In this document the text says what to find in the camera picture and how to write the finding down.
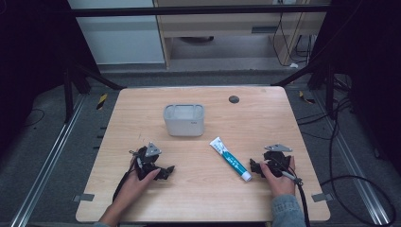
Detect hand-held gripper cable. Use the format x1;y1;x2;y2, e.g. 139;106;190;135
277;164;312;227
112;150;141;203

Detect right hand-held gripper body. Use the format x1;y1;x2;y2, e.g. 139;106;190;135
263;143;294;179

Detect yellow and black tape strip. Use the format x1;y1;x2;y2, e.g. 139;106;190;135
298;90;316;105
96;93;109;111

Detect light wooden desk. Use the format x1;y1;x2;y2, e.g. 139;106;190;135
152;0;330;69

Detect black floor cable loop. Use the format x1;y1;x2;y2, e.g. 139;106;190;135
296;97;397;227

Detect black metal stand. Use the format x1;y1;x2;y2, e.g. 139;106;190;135
270;60;351;121
61;60;127;125

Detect black hanging desk cables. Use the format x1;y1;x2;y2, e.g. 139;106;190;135
271;0;316;68

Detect person's right hand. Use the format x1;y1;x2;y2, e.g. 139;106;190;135
259;155;297;199

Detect grey tape patch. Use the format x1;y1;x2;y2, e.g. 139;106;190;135
310;192;334;203
72;193;96;203

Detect white cabinet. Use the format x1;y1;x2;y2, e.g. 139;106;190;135
67;0;166;66

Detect white plastic container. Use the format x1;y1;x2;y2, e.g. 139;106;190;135
163;103;205;137

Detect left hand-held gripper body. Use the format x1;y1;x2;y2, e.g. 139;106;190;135
134;141;164;182

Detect white and teal toothpaste tube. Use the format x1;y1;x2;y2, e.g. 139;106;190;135
209;136;253;183

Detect black horizontal frame bar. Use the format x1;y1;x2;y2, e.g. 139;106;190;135
69;4;331;18

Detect aluminium floor rail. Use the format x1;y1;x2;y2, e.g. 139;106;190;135
311;91;392;226
9;94;88;227

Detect right hand-held gripper cable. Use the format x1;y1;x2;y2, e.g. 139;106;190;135
277;164;312;227

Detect left hand-held gripper cable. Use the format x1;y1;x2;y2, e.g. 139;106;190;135
112;150;141;203

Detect dark curtain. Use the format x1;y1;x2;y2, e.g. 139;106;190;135
310;0;401;178
0;0;101;155

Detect thin black floor cable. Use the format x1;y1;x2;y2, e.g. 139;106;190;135
22;108;45;128

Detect person's left hand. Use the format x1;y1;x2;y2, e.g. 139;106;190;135
120;156;162;207

